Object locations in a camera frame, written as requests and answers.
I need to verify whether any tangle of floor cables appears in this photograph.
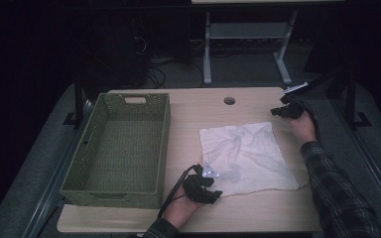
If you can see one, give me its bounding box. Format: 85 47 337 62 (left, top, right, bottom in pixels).
145 56 206 88

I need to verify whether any person's left hand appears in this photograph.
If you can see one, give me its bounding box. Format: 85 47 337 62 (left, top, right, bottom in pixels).
163 192 206 229

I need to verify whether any green woven basket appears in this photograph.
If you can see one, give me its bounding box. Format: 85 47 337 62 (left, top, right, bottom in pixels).
59 92 172 210

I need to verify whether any white stained cloth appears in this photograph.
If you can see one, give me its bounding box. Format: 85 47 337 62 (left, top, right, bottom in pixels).
198 121 310 198

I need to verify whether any person's right hand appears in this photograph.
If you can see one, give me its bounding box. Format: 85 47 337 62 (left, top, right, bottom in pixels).
282 112 318 144

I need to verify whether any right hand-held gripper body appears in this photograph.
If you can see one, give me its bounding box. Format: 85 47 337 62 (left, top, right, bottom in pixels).
280 82 309 119

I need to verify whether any left hand-held gripper black cable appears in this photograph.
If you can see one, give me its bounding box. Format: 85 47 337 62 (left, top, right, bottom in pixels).
157 164 196 219

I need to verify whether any black slanted stand leg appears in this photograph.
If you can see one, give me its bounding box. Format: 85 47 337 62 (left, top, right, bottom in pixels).
297 70 345 95

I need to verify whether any white metal desk frame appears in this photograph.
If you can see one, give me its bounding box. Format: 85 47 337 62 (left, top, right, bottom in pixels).
202 9 299 86

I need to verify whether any black metal post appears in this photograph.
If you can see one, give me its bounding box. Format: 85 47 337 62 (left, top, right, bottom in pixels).
345 70 372 130
63 73 87 128

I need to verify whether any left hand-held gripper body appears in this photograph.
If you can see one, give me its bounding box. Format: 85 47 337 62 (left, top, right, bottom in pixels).
183 161 220 201

